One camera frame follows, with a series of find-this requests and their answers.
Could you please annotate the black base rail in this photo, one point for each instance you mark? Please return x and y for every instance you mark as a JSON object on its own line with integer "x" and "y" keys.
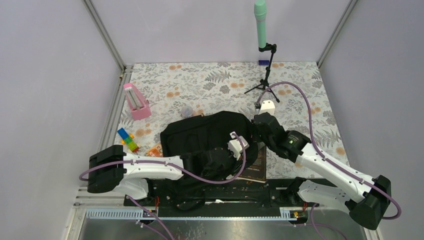
{"x": 239, "y": 198}

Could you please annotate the green microphone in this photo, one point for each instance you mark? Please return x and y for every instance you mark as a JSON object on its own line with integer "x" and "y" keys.
{"x": 260, "y": 13}

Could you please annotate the black tripod microphone stand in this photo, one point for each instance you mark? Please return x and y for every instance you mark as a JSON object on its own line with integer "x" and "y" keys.
{"x": 264, "y": 83}

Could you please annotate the colourful toy block train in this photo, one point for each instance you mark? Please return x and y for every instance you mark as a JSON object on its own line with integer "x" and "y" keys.
{"x": 127, "y": 139}

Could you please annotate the black student backpack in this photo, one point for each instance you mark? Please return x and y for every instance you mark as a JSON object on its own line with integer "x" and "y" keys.
{"x": 192, "y": 136}

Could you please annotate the pink metronome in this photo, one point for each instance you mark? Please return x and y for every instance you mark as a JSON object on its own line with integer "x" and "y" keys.
{"x": 137, "y": 102}

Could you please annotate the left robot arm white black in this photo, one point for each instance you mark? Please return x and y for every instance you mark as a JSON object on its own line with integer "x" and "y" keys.
{"x": 113, "y": 170}

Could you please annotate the small blue block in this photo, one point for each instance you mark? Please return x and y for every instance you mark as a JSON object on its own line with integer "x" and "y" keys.
{"x": 263, "y": 62}

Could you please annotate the dark brown book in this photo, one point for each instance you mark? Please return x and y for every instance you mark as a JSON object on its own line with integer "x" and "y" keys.
{"x": 257, "y": 171}

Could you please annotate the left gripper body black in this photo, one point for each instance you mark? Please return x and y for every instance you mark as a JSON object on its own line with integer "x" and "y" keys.
{"x": 230, "y": 166}

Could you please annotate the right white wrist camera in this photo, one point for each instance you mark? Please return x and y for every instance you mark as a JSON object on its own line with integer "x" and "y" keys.
{"x": 267, "y": 106}

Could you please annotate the orange snack packet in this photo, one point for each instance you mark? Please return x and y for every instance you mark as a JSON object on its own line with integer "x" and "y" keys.
{"x": 155, "y": 151}

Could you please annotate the floral table mat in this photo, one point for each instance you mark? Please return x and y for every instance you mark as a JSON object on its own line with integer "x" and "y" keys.
{"x": 212, "y": 87}

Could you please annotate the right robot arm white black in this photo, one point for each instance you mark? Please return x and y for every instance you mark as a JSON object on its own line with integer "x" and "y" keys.
{"x": 363, "y": 197}

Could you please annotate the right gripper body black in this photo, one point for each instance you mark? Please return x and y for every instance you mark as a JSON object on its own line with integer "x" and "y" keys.
{"x": 271, "y": 143}

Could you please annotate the clear small cup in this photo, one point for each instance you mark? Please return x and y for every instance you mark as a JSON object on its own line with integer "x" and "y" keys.
{"x": 187, "y": 111}

